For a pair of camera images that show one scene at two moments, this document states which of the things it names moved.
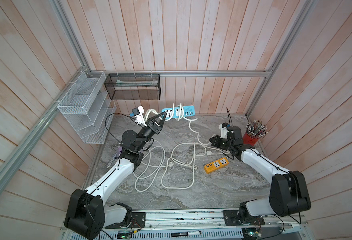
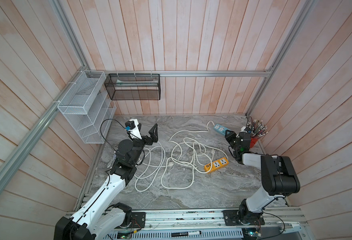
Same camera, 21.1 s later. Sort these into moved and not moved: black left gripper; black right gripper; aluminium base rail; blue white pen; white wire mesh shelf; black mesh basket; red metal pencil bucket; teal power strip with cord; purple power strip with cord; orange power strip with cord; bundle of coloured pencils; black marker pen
Moved: teal power strip with cord; black left gripper; purple power strip with cord; black right gripper
Not moved: orange power strip with cord; aluminium base rail; black marker pen; black mesh basket; bundle of coloured pencils; white wire mesh shelf; red metal pencil bucket; blue white pen
